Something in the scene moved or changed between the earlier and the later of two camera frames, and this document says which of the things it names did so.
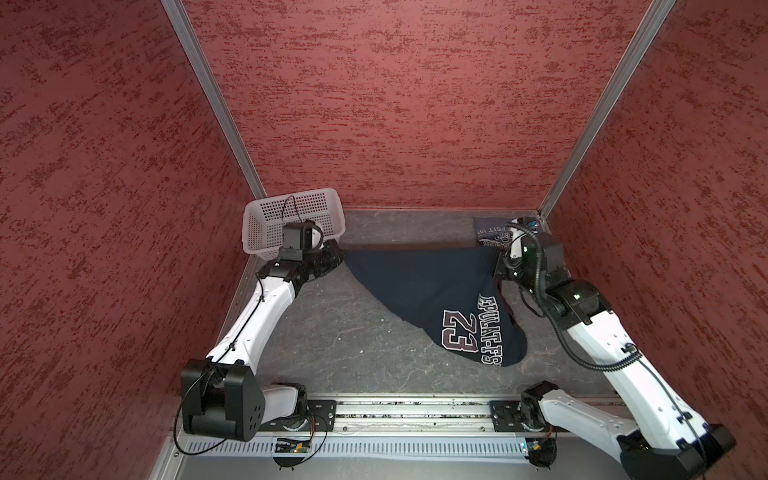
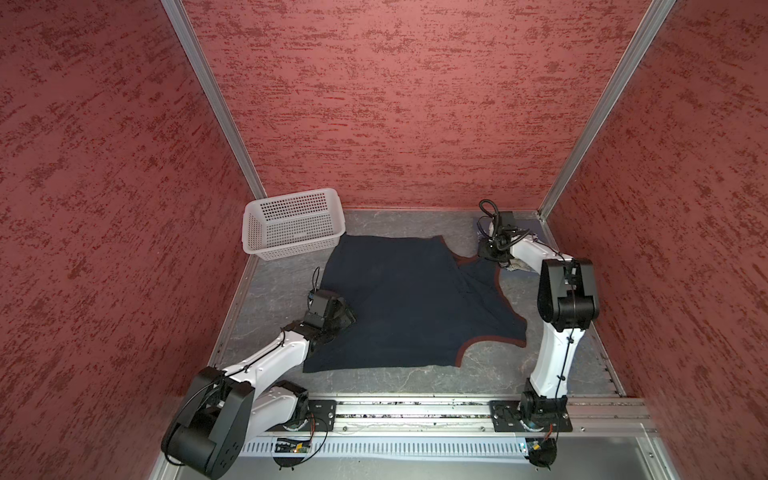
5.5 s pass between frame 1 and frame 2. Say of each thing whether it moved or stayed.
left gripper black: moved
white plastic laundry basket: stayed
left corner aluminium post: stayed
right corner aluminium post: stayed
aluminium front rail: stayed
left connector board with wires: stayed
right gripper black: moved
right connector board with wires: stayed
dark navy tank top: moved
